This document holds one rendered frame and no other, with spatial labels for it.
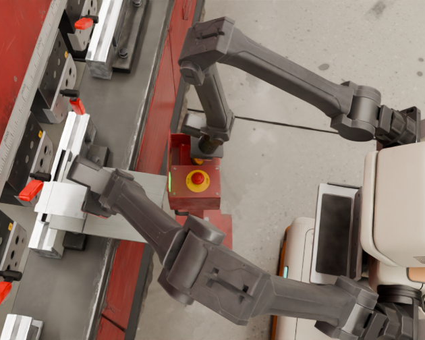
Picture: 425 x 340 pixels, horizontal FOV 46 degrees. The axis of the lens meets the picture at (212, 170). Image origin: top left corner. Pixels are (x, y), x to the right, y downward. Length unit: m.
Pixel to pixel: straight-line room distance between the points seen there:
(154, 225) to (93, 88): 0.87
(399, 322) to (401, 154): 0.31
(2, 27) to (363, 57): 2.19
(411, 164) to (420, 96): 1.83
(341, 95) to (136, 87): 0.71
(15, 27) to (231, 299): 0.59
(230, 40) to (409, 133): 0.46
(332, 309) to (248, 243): 1.43
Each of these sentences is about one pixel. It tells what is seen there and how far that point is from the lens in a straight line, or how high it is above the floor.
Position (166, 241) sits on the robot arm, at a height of 1.48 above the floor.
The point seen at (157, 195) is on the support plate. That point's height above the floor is 1.00.
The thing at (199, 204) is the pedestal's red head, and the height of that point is 0.72.
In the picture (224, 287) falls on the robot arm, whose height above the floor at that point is 1.53.
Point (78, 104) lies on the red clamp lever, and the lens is 1.19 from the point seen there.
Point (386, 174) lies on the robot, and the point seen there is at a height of 1.34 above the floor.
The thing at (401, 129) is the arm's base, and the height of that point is 1.23.
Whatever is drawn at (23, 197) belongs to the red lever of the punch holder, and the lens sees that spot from 1.00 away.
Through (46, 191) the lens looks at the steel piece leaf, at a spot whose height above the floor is 1.00.
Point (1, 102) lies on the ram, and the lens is 0.94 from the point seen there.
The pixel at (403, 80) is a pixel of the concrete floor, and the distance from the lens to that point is 2.82.
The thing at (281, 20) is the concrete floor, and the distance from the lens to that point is 2.89.
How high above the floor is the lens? 2.20
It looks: 67 degrees down
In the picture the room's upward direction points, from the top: 2 degrees clockwise
